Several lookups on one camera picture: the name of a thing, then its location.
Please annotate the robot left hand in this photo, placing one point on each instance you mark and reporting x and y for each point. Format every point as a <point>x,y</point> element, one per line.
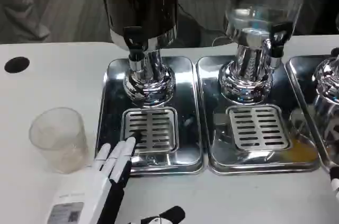
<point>87,195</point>

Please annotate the steel tray under dark dispenser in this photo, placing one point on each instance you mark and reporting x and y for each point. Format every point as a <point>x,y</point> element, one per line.
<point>190,118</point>

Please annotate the person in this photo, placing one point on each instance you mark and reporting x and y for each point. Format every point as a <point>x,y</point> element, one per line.
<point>18,4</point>

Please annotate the clear ribbed glass cup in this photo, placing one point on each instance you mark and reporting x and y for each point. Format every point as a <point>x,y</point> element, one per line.
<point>59,142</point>

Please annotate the black round table grommet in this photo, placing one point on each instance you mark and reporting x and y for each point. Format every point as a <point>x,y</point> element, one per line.
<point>17,64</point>

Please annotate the steel dispenser at table edge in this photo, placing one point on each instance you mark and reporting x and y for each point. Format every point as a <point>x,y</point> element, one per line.
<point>328,89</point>

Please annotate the steel tray at table edge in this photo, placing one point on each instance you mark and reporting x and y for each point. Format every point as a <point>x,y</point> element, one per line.
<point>299,70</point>

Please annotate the drip grid by clear dispenser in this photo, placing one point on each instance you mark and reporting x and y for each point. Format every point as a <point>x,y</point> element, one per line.
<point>257,128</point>

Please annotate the steel tray under clear dispenser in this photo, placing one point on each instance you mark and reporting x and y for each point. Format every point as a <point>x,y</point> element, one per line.
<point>299,144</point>

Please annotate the drip grid by dark dispenser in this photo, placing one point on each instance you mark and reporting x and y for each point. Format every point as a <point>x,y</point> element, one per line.
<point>153,128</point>

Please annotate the dark drink dispenser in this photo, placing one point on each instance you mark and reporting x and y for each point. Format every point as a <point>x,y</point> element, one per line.
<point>140,1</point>

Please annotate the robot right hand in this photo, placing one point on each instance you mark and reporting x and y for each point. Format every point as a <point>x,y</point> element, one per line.
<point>335,184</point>

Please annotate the black tap of clear dispenser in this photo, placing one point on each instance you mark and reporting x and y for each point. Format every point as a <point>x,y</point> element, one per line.
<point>279,36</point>

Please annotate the black tap of dark dispenser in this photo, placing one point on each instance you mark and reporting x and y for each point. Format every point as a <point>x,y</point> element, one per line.
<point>133,40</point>

